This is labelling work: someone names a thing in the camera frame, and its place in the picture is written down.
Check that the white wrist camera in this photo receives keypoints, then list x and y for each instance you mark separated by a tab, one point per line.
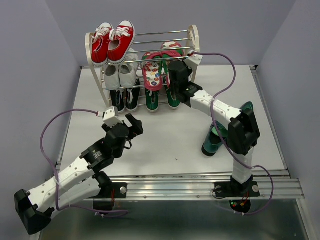
110	117
193	60

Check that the left white sneaker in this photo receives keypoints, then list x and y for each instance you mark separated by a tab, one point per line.
111	77

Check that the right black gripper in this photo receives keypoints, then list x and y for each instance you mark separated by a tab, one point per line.
189	71

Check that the red canvas sneaker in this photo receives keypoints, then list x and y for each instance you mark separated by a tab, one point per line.
100	44
121	39

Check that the right red canvas sneaker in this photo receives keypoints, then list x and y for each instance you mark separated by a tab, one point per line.
121	39

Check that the right black sneaker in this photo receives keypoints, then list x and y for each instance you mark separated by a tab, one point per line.
132	97

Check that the aluminium mounting rail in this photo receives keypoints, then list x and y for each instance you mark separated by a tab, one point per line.
180	187

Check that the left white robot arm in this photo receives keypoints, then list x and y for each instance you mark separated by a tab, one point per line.
83	178

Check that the green metallic loafer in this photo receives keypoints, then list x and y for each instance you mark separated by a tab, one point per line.
247	107
212	142

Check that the white sneaker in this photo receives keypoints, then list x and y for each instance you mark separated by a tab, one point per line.
111	77
127	71

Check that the right white sneaker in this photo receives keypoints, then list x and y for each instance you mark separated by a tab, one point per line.
127	71

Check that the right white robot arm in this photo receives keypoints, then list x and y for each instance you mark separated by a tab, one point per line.
241	125

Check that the black sneaker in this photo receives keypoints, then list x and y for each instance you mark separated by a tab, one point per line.
117	99
132	97

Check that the pink kids sandal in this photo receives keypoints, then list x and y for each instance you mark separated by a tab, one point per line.
152	71
171	49

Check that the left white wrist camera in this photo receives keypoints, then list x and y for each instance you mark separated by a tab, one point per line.
110	117

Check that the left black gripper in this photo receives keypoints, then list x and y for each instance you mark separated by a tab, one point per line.
136	129

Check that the left red canvas sneaker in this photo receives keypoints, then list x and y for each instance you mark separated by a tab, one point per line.
100	44

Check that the left black sneaker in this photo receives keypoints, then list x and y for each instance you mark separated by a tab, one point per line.
117	99

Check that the cream shoe shelf with rods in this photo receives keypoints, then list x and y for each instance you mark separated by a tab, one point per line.
192	44

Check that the green canvas sneaker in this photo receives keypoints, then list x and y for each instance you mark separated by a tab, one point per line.
172	100
152	100

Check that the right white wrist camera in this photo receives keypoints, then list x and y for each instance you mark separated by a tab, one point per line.
193	60

